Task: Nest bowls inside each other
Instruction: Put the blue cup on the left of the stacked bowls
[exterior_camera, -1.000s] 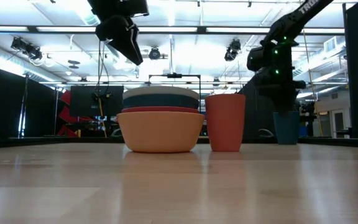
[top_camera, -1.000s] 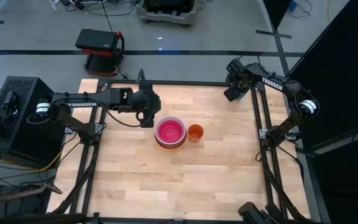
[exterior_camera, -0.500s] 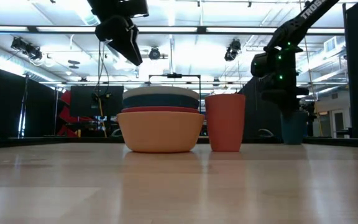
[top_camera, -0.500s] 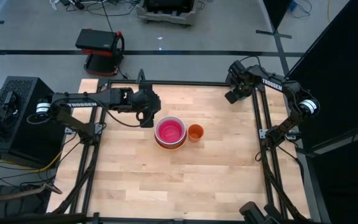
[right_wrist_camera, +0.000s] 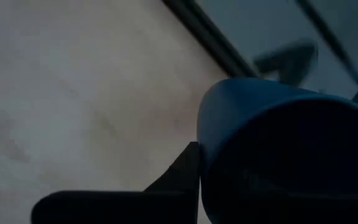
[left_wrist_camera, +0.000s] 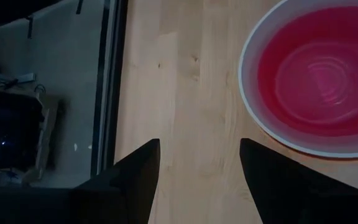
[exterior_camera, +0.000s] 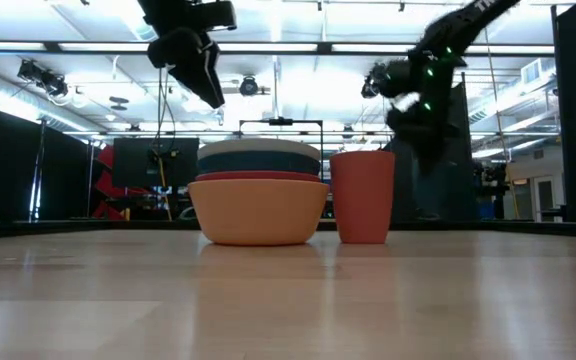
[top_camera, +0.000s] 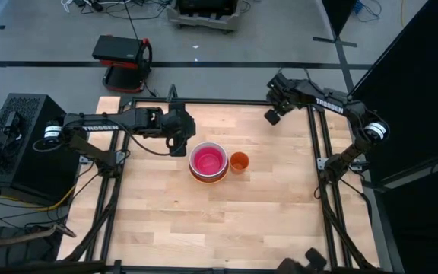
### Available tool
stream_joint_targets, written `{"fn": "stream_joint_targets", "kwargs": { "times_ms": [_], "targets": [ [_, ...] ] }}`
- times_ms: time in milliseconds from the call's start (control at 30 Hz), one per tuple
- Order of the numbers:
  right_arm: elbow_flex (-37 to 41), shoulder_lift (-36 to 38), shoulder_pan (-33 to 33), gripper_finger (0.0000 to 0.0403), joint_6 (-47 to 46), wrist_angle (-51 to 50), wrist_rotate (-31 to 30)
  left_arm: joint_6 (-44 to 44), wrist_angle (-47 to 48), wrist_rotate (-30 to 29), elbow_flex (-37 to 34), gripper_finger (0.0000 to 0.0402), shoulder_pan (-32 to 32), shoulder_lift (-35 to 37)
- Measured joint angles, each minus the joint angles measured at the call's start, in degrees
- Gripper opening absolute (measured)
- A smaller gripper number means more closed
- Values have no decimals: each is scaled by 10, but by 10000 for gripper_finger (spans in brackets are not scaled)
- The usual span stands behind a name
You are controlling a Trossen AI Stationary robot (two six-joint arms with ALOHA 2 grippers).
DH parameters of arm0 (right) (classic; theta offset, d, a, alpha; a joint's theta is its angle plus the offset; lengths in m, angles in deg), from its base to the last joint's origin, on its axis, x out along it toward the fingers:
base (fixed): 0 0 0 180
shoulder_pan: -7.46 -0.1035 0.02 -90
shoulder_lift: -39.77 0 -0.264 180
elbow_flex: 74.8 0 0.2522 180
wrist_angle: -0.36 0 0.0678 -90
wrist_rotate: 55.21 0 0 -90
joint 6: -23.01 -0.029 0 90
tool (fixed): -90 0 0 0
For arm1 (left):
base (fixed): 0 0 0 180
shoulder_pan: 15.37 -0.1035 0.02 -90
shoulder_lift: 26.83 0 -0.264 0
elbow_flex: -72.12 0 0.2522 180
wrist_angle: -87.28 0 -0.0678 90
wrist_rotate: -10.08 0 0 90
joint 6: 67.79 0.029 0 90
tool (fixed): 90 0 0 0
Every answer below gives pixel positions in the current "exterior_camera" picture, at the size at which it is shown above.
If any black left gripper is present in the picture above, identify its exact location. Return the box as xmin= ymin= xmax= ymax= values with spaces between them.
xmin=137 ymin=0 xmax=238 ymax=110

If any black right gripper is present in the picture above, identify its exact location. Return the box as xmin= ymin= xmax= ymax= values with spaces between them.
xmin=386 ymin=47 xmax=469 ymax=176

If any red-orange cup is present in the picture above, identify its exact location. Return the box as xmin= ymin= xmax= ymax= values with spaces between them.
xmin=329 ymin=150 xmax=397 ymax=245

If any cream white bowl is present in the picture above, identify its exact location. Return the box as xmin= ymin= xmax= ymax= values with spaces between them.
xmin=197 ymin=138 xmax=322 ymax=162

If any dark teal bowl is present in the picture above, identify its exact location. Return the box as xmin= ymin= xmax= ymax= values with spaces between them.
xmin=196 ymin=151 xmax=322 ymax=176

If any orange bowl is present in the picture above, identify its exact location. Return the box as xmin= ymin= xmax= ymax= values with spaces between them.
xmin=187 ymin=178 xmax=330 ymax=247

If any black stage light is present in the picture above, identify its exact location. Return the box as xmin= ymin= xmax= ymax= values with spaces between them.
xmin=238 ymin=74 xmax=260 ymax=98
xmin=360 ymin=63 xmax=389 ymax=100
xmin=16 ymin=59 xmax=70 ymax=99

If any black background equipment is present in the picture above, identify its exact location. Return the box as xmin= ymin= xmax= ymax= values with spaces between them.
xmin=472 ymin=162 xmax=509 ymax=220

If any doorway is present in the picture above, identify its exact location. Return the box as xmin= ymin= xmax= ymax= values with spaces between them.
xmin=534 ymin=174 xmax=558 ymax=222

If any red structure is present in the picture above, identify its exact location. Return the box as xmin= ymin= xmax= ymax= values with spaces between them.
xmin=92 ymin=144 xmax=150 ymax=221

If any white air vent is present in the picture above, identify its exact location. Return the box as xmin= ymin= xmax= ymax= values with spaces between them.
xmin=520 ymin=58 xmax=544 ymax=87

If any metal stand pole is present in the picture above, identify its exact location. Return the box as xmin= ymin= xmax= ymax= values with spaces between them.
xmin=27 ymin=119 xmax=48 ymax=222

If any black hanging cable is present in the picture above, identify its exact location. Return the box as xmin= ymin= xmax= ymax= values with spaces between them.
xmin=155 ymin=67 xmax=177 ymax=156

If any yellow cable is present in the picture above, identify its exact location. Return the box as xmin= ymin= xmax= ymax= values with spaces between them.
xmin=156 ymin=157 xmax=174 ymax=222

